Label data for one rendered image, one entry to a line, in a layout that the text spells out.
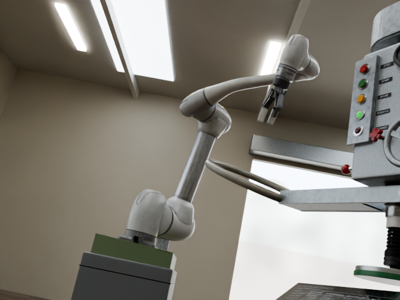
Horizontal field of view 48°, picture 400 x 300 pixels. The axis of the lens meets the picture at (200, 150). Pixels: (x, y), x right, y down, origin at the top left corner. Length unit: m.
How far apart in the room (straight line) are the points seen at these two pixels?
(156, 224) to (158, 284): 0.32
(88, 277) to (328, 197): 1.08
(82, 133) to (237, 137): 2.91
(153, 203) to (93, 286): 0.46
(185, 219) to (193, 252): 5.76
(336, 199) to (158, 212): 0.97
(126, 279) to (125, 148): 6.57
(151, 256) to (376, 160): 1.12
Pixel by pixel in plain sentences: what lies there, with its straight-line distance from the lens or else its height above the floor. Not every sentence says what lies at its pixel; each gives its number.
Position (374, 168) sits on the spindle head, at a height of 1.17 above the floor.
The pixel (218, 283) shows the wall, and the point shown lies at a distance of 8.06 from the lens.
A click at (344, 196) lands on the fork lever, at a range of 1.48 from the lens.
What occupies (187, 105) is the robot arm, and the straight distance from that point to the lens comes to 2.32.
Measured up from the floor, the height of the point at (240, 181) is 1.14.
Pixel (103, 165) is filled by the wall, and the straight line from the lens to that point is 8.48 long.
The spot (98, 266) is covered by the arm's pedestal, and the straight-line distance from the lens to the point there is 2.05.
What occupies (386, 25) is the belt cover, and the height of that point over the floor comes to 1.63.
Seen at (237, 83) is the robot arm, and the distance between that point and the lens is 2.23.
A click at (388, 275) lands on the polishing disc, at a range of 1.29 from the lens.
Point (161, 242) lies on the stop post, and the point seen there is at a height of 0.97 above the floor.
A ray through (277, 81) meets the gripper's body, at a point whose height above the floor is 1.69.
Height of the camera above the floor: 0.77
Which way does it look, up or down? 16 degrees up
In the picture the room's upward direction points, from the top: 12 degrees clockwise
